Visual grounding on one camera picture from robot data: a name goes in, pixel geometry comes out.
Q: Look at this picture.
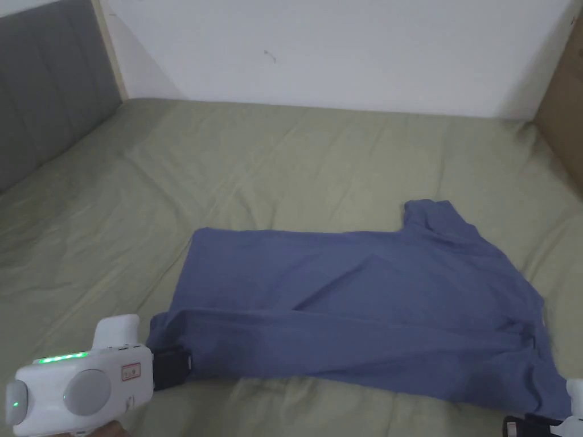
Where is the pale wooden side panel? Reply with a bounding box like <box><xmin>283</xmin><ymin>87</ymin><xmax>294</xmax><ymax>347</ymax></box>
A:
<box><xmin>93</xmin><ymin>0</ymin><xmax>131</xmax><ymax>104</ymax></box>

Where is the brown cardboard carton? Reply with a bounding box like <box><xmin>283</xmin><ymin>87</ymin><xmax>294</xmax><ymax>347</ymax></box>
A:
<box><xmin>532</xmin><ymin>0</ymin><xmax>583</xmax><ymax>201</ymax></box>

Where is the bed with pale green sheet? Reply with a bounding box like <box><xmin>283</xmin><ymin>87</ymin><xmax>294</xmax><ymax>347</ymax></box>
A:
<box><xmin>0</xmin><ymin>96</ymin><xmax>583</xmax><ymax>437</ymax></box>

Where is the grey padded headboard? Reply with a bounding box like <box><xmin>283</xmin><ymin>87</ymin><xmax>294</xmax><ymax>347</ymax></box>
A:
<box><xmin>0</xmin><ymin>0</ymin><xmax>125</xmax><ymax>196</ymax></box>

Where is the blue shirt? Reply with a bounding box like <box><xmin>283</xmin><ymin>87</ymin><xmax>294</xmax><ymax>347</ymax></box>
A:
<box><xmin>149</xmin><ymin>199</ymin><xmax>576</xmax><ymax>419</ymax></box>

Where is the person's left hand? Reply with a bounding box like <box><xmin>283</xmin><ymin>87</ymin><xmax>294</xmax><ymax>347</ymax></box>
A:
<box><xmin>81</xmin><ymin>419</ymin><xmax>125</xmax><ymax>437</ymax></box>

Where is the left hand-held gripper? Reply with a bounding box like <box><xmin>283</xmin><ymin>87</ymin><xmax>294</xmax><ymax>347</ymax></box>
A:
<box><xmin>5</xmin><ymin>314</ymin><xmax>192</xmax><ymax>437</ymax></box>

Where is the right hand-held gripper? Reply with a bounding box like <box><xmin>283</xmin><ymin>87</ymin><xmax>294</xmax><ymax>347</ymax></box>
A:
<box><xmin>503</xmin><ymin>377</ymin><xmax>583</xmax><ymax>437</ymax></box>

